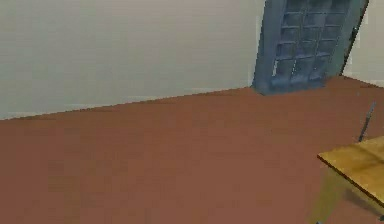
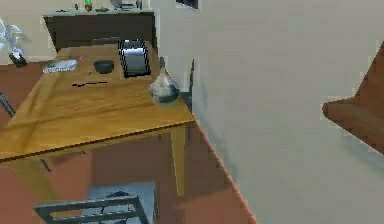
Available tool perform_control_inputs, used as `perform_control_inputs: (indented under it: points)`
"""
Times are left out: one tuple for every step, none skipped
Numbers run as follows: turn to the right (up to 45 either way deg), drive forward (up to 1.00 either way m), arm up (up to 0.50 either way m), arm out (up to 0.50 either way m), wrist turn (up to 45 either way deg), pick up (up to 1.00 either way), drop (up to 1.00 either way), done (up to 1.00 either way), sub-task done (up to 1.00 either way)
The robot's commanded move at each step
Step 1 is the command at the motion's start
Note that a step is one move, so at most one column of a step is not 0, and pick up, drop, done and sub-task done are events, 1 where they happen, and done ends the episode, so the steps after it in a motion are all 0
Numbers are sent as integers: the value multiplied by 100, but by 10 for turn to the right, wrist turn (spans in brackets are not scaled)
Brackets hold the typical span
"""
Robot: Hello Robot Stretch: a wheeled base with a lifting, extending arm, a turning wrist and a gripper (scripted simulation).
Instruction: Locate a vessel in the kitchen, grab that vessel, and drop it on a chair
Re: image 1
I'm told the blue-grey paned room door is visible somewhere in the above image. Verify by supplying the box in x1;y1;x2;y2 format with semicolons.
251;0;370;97

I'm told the yellow wooden table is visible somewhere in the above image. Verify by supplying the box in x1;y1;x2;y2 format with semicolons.
308;134;384;224

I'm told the thin grey metal chair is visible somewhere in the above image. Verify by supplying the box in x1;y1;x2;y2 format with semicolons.
358;101;378;144

